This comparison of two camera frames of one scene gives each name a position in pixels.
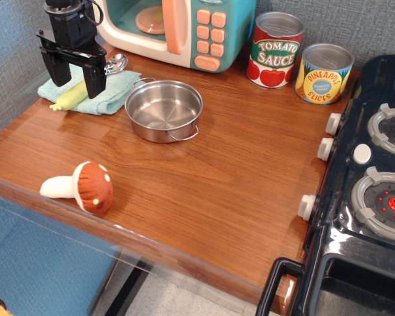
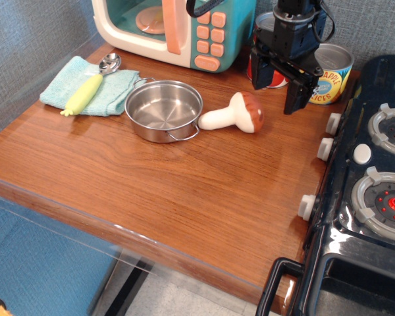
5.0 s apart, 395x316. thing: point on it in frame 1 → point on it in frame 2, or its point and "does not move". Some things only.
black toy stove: (355, 260) does not move
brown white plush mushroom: (90, 184) → (245, 111)
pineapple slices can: (323, 76) does not move
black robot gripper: (72, 39) → (297, 35)
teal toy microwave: (210, 35) does not move
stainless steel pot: (162, 111) does not move
